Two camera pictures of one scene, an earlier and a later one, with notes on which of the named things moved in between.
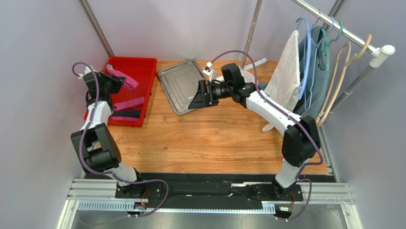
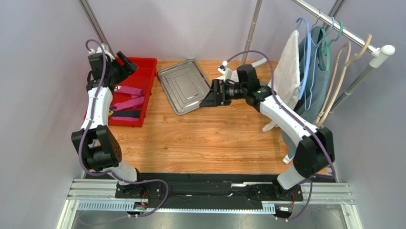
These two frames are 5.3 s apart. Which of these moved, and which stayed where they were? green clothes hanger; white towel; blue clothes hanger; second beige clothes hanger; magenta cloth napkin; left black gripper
Moved: magenta cloth napkin; left black gripper
Stayed: white towel; green clothes hanger; second beige clothes hanger; blue clothes hanger
